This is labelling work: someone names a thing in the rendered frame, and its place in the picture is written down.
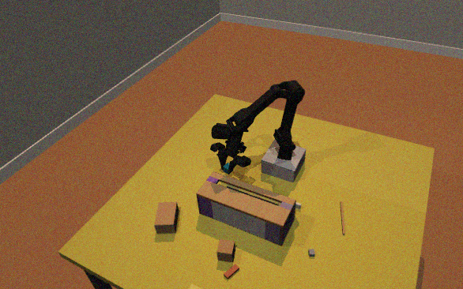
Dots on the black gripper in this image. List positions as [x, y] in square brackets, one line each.
[231, 149]

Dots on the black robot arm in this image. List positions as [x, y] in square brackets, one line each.
[243, 118]

